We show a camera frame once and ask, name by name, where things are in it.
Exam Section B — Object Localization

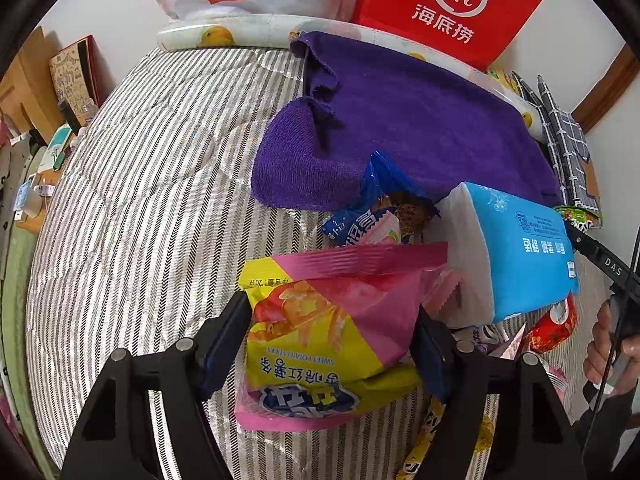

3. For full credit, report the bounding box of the purple towel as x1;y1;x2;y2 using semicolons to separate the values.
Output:
250;31;563;211

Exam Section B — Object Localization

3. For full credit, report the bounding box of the grey striped bed quilt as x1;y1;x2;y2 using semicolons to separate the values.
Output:
25;47;576;480

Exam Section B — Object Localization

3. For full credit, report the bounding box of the person's right hand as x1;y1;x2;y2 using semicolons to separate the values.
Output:
582;302;640;396

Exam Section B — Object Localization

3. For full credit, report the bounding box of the wooden bed headboard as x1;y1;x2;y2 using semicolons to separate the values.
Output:
0;27;66;133

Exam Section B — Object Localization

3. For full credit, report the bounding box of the white pink snack packet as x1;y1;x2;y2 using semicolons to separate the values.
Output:
495;322;528;361

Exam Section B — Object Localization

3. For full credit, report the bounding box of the red snack packet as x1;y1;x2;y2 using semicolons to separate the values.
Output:
525;295;578;356

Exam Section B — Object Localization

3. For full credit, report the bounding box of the blue snack packet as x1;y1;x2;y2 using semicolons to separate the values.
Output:
320;150;441;248

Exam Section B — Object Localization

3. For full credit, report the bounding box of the cluttered wooden bedside table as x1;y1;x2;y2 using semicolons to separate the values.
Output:
0;110;88;233

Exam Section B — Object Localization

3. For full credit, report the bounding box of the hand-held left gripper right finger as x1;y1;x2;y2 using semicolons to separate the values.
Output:
412;307;588;480

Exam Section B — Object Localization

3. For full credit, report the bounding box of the brown wooden door frame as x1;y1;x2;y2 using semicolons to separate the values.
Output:
570;42;640;136

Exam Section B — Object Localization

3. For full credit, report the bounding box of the green snack packet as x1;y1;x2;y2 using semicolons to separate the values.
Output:
555;204;603;231

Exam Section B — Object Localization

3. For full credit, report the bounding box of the rolled white fruit-print mat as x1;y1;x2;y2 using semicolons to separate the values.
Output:
157;12;546;143

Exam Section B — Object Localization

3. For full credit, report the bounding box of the blue tissue pack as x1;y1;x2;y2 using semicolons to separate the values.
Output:
440;181;581;328

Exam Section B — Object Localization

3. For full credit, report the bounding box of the blue checked cloth bag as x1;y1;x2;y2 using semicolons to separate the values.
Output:
510;71;601;211

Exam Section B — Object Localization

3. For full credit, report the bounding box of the person's right forearm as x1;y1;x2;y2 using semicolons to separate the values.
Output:
575;387;640;480

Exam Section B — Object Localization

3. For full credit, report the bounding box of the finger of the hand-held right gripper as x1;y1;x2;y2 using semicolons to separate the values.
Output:
564;220;629;285

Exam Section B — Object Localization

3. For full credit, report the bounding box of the red paper bag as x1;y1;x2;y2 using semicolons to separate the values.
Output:
351;0;551;72

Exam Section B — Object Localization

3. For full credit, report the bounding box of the yellow snack packet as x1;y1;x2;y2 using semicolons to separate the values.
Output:
395;395;496;480

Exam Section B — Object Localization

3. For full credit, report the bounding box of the illustrated book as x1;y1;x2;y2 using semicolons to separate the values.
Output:
48;35;103;128

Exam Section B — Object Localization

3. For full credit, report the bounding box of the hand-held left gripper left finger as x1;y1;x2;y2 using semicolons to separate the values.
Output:
60;290;253;480

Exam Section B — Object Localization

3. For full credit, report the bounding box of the pink yellow snack bag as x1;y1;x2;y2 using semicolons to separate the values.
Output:
235;241;451;433

